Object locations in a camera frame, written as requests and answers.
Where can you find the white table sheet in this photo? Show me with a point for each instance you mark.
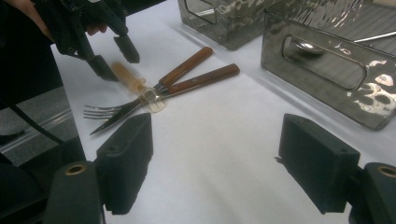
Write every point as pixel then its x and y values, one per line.
pixel 218 140

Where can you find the aluminium floor rail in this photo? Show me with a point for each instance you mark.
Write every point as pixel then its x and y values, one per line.
pixel 56 119

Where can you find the amber clear plastic spoon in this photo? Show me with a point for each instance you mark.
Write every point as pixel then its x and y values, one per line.
pixel 127 76

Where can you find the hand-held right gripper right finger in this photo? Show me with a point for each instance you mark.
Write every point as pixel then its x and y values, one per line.
pixel 317 161

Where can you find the metal spoon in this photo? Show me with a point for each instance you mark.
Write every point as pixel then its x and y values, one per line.
pixel 306 46

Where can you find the smoky clear plastic bin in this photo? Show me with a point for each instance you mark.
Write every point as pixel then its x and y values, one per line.
pixel 311 90
pixel 230 31

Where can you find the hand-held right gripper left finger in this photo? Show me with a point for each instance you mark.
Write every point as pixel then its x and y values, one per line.
pixel 124 161

